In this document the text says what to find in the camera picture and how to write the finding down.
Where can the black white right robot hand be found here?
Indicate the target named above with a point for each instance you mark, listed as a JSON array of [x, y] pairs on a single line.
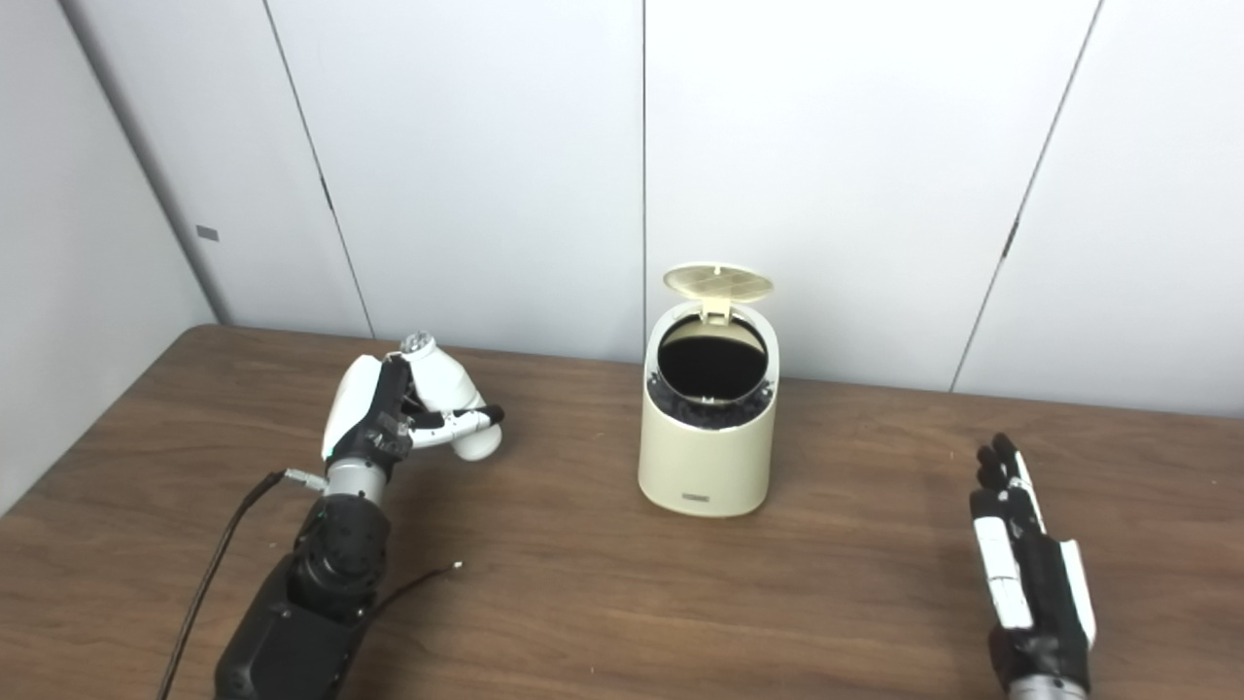
[[1054, 593]]

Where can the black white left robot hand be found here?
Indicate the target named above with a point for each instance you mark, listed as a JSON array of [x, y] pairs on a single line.
[[352, 408]]

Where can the small white plastic bottle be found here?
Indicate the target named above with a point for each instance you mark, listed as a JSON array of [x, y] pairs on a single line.
[[449, 384]]

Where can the cream round bin lid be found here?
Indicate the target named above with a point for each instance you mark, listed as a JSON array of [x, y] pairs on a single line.
[[719, 282]]

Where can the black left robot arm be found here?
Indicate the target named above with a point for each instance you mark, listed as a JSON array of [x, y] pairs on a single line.
[[311, 603]]

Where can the cream-colored round bin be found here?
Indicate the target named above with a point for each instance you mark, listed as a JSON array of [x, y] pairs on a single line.
[[705, 467]]

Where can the black bin liner bag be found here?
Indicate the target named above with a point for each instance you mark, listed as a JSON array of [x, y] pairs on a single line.
[[709, 416]]

